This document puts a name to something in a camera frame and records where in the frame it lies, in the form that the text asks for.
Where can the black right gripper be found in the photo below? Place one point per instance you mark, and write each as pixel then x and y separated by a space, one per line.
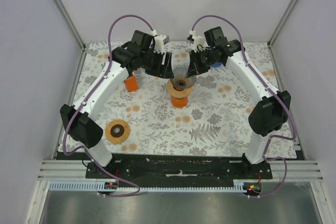
pixel 195 68

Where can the blue cone dripper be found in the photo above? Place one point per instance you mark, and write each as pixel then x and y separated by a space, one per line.
pixel 216 65

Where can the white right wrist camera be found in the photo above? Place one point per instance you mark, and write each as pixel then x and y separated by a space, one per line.
pixel 196 40

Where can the aluminium frame post right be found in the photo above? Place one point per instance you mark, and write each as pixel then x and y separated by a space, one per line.
pixel 288 11

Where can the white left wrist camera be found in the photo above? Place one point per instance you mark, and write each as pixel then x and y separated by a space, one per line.
pixel 160 41

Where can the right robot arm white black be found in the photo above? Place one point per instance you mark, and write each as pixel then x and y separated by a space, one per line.
pixel 271 105

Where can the aluminium frame post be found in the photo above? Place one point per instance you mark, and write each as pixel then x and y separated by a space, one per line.
pixel 288 11
pixel 70 24

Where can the aluminium frame post left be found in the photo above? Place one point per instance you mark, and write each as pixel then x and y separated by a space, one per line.
pixel 70 24

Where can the ribbed glass coffee dripper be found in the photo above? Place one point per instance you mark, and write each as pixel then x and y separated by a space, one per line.
pixel 180 80

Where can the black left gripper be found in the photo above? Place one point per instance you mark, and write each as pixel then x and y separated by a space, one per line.
pixel 165 71

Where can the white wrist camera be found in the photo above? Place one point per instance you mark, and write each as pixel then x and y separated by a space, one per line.
pixel 196 40
pixel 160 41

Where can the bamboo ring dripper stand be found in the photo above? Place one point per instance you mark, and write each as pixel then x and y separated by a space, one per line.
pixel 177 93

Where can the floral patterned table mat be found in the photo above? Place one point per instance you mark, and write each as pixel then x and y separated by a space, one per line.
pixel 213 123

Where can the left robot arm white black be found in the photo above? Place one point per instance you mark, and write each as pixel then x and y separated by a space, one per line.
pixel 144 51

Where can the orange coffee filter box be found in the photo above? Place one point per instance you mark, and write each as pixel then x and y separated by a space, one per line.
pixel 131 83

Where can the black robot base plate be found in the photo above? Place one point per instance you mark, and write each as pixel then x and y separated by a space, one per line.
pixel 185 171

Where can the aluminium rail front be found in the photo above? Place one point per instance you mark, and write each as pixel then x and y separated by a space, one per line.
pixel 297 171

